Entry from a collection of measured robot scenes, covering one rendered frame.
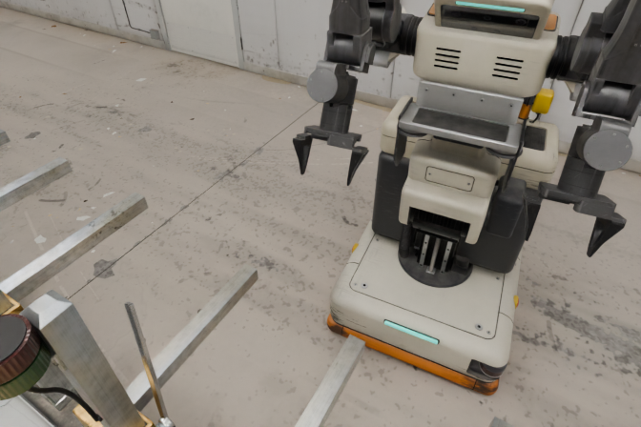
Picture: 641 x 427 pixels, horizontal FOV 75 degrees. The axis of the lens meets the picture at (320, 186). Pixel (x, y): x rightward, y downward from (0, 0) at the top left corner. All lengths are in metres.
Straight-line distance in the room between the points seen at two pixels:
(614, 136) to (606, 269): 1.71
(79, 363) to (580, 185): 0.72
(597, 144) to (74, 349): 0.69
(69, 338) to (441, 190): 0.90
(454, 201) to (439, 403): 0.82
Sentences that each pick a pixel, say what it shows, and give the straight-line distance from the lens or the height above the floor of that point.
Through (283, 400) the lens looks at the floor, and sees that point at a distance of 1.66.
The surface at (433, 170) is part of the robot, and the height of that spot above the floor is 0.86.
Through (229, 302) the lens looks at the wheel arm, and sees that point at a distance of 0.82.
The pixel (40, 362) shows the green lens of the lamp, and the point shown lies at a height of 1.13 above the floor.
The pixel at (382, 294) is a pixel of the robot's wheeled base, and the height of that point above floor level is 0.28.
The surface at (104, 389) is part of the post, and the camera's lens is 0.61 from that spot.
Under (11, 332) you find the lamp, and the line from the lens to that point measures 0.50.
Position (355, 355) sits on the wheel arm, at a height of 0.85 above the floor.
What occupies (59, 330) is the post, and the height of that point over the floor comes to 1.13.
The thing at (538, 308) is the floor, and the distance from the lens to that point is 2.06.
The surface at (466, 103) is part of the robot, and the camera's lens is 1.00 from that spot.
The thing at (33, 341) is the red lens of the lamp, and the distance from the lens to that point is 0.49.
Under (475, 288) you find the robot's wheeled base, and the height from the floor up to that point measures 0.28.
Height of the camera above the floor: 1.50
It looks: 39 degrees down
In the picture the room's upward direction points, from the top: straight up
